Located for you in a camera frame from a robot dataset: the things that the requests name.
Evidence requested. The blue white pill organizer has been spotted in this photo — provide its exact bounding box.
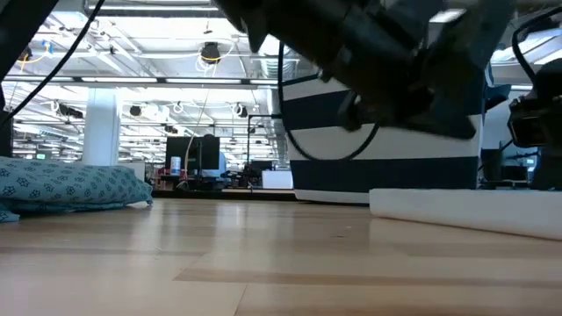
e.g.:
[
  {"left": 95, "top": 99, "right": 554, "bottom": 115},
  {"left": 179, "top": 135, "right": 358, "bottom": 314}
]
[{"left": 368, "top": 187, "right": 562, "bottom": 242}]

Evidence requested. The long ceiling light rail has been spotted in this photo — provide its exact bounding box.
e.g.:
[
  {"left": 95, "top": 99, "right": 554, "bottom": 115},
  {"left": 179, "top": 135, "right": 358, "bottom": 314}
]
[{"left": 0, "top": 75, "right": 283, "bottom": 90}]

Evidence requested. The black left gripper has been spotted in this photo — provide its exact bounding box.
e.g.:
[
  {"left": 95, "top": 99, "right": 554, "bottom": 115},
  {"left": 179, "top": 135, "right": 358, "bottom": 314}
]
[{"left": 214, "top": 0, "right": 515, "bottom": 141}]

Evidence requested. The black computer monitor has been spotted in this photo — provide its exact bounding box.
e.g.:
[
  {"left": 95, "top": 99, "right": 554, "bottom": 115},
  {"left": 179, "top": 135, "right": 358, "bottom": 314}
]
[{"left": 164, "top": 135, "right": 221, "bottom": 177}]

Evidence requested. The black panel at room edge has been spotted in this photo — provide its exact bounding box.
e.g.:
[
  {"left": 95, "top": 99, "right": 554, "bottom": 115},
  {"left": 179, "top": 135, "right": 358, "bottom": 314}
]
[{"left": 0, "top": 109, "right": 14, "bottom": 157}]

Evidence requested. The white room pillar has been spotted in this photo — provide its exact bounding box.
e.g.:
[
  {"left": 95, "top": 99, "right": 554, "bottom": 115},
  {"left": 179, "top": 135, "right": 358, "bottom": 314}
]
[{"left": 82, "top": 87, "right": 123, "bottom": 167}]

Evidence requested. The small black monitor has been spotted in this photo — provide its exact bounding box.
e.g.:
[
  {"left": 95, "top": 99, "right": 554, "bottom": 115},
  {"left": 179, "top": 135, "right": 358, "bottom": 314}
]
[{"left": 479, "top": 147, "right": 503, "bottom": 183}]

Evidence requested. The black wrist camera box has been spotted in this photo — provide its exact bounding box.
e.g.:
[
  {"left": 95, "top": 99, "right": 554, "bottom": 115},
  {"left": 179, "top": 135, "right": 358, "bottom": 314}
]
[{"left": 508, "top": 97, "right": 548, "bottom": 149}]

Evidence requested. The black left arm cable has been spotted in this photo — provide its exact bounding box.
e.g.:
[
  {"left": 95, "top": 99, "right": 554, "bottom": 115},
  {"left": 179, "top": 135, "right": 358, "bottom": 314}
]
[{"left": 0, "top": 0, "right": 107, "bottom": 129}]

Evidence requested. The white board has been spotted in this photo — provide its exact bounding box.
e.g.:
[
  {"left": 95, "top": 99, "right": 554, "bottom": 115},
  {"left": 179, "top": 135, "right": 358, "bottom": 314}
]
[{"left": 261, "top": 169, "right": 294, "bottom": 191}]

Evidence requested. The teal patterned folded cloth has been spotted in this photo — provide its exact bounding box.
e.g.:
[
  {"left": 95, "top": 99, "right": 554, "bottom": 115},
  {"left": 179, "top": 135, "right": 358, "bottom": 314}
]
[{"left": 0, "top": 155, "right": 155, "bottom": 224}]

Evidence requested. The navy white striped fabric basket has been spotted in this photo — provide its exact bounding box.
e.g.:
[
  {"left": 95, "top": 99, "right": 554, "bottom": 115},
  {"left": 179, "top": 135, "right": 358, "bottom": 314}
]
[{"left": 280, "top": 65, "right": 513, "bottom": 205}]

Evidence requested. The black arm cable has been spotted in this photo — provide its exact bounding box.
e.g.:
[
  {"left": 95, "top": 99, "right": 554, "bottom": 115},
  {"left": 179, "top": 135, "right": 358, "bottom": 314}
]
[
  {"left": 0, "top": 0, "right": 107, "bottom": 129},
  {"left": 510, "top": 5, "right": 562, "bottom": 85}
]

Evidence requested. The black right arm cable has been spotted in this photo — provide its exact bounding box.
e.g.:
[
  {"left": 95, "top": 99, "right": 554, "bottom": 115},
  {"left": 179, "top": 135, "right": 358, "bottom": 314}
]
[{"left": 510, "top": 5, "right": 562, "bottom": 85}]

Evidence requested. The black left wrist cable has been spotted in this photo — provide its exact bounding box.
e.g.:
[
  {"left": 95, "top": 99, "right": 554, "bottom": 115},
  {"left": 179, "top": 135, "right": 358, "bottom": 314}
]
[{"left": 277, "top": 41, "right": 381, "bottom": 162}]

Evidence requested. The black ceiling fixture yellow cable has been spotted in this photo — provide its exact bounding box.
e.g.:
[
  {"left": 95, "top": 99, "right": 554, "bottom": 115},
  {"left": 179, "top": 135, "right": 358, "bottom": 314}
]
[{"left": 198, "top": 40, "right": 224, "bottom": 66}]

